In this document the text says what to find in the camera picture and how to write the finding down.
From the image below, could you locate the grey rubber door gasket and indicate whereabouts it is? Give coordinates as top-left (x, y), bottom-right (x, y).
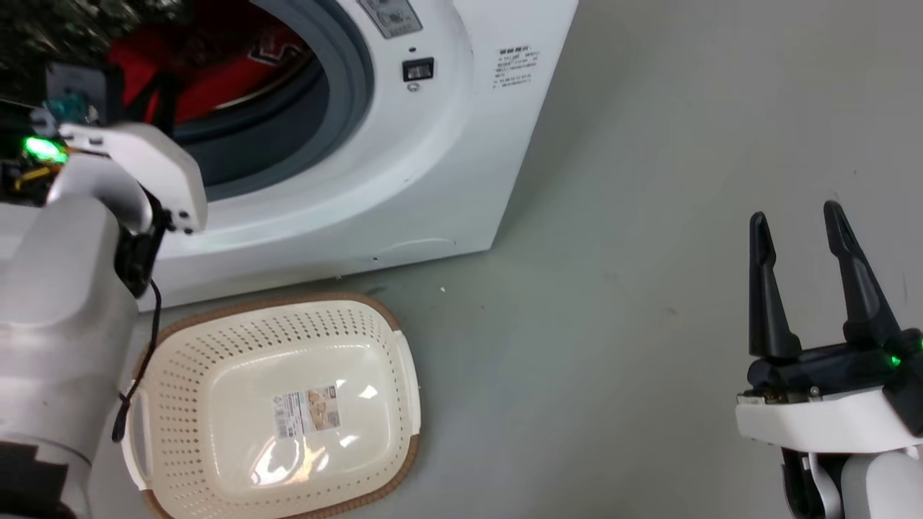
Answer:
top-left (172, 0), bottom-right (376, 203)

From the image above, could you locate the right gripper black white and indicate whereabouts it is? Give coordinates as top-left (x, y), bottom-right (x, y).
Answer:
top-left (736, 200), bottom-right (923, 456)

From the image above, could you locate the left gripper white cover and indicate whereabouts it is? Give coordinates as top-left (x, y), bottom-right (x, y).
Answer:
top-left (0, 72), bottom-right (208, 236)

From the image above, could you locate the white front-load washing machine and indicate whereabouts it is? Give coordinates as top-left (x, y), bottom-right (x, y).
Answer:
top-left (108, 0), bottom-right (580, 312)

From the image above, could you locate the red garment with white print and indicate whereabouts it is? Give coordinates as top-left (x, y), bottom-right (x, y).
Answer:
top-left (107, 16), bottom-right (315, 126)

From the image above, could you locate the printed text label on washer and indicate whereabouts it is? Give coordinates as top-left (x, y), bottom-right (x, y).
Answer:
top-left (493, 46), bottom-right (543, 89)

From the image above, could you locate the cream perforated plastic laundry basket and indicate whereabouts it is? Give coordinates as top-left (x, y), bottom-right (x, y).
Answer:
top-left (120, 293), bottom-right (422, 519)

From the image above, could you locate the paper label sticker in basket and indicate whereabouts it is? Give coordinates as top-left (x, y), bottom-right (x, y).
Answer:
top-left (271, 385), bottom-right (341, 440)

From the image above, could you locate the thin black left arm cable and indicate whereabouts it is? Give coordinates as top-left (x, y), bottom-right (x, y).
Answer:
top-left (111, 277), bottom-right (162, 443)

